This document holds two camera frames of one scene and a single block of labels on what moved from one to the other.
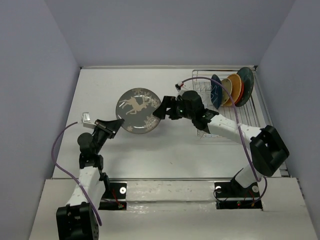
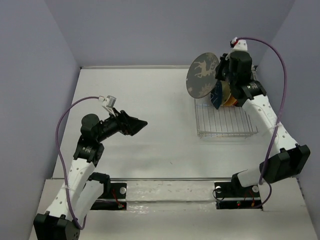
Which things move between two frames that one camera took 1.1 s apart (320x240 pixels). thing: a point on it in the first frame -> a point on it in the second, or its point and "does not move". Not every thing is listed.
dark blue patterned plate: (216, 91) does not move
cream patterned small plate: (227, 83) does not move
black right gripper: (160, 112) -> (223, 62)
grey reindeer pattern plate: (136, 106) -> (201, 79)
